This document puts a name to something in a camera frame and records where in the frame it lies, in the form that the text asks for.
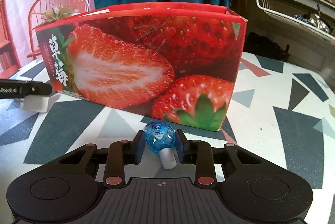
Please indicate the red strawberry cardboard box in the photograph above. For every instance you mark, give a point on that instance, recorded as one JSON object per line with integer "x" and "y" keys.
{"x": 171, "y": 61}

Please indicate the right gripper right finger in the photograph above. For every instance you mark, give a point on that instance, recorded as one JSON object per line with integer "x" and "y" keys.
{"x": 198, "y": 153}

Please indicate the blue glass bottle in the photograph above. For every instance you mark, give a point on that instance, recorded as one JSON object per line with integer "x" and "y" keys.
{"x": 160, "y": 137}

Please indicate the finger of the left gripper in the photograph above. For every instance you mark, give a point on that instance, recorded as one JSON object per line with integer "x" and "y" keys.
{"x": 35, "y": 88}

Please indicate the white wire basket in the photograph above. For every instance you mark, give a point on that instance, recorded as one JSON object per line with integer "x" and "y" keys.
{"x": 285, "y": 11}

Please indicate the geometric patterned tablecloth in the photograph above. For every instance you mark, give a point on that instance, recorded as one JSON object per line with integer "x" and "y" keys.
{"x": 279, "y": 111}

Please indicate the dark metal desk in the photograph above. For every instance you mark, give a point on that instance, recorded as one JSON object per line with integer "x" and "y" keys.
{"x": 308, "y": 47}

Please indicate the small white box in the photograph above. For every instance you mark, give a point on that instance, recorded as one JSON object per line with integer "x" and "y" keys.
{"x": 35, "y": 103}

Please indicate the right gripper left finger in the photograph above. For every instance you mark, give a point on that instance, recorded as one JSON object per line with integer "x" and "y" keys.
{"x": 120, "y": 154}

